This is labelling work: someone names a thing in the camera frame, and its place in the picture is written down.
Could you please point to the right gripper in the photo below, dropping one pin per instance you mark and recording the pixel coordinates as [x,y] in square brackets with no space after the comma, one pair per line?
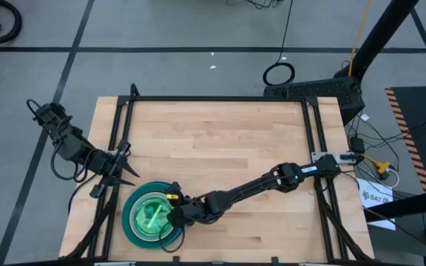
[194,212]

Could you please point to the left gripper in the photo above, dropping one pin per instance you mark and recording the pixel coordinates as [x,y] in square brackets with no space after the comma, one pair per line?
[105,162]

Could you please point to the green translucent plastic plate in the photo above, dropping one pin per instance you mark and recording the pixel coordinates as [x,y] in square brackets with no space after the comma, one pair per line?
[146,221]

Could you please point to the large dark green plate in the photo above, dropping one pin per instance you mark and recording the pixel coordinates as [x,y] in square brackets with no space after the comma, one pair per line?
[128,221]

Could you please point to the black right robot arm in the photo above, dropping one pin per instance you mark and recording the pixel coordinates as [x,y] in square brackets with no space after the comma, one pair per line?
[257,186]

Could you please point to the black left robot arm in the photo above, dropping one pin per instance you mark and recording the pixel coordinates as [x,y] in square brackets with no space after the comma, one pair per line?
[69,142]

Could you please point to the black power adapter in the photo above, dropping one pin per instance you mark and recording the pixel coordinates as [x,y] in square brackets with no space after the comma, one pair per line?
[357,145]

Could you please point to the white printed paper sheet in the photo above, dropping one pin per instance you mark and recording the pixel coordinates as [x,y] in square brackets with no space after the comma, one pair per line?
[372,192]

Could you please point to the small white tag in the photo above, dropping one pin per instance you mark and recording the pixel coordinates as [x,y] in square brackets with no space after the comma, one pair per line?
[365,117]

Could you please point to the black stand base bar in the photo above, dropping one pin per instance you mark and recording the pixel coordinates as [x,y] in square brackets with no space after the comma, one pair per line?
[412,205]

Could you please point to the black hazard-striped floor mat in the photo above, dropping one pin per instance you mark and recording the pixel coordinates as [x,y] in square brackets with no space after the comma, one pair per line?
[416,122]

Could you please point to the black stand pole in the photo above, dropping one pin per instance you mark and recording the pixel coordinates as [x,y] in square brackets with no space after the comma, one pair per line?
[379,35]

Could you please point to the black table frame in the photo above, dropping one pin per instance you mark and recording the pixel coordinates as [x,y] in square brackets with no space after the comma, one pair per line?
[216,98]

